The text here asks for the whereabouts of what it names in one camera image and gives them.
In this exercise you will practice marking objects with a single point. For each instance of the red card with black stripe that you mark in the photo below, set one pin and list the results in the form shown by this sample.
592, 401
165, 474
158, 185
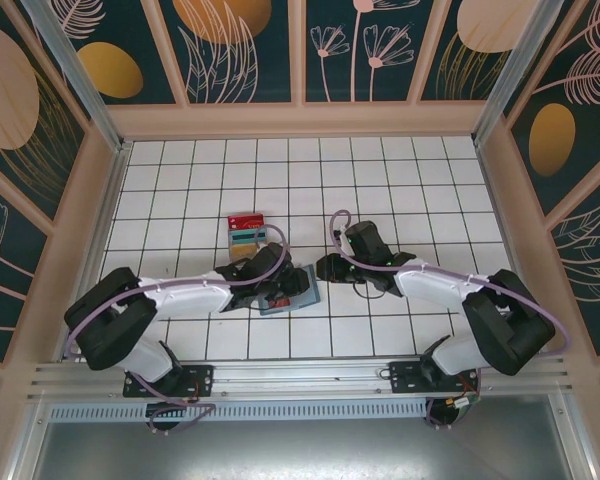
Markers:
282, 303

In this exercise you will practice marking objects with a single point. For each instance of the blue leather card holder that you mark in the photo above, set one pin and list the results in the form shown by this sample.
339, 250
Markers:
311, 292

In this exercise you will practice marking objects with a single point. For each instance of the gold credit card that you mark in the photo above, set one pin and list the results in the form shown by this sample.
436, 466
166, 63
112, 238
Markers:
247, 249

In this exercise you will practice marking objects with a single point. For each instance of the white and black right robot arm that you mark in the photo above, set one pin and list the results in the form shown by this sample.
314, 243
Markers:
435, 286

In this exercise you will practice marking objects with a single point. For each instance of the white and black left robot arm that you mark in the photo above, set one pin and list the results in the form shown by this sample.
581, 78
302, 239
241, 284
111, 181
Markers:
190, 297

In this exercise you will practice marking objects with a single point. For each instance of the teal card with dark stripe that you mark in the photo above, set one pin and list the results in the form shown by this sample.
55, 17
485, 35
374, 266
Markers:
245, 235

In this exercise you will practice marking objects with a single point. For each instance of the red credit card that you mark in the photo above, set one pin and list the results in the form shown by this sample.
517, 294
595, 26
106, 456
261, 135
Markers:
247, 221

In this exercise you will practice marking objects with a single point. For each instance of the aluminium table edge strip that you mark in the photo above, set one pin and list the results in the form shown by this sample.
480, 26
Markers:
110, 210
500, 210

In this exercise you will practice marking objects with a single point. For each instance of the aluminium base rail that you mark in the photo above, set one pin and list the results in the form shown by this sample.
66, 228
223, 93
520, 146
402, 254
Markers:
305, 375

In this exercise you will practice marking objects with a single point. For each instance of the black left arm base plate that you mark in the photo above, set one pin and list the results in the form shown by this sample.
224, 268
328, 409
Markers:
200, 380

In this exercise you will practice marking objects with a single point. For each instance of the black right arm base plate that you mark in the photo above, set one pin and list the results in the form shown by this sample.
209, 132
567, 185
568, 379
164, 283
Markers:
405, 377

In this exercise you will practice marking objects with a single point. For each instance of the aluminium corner post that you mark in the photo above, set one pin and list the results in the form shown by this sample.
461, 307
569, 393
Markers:
82, 70
520, 70

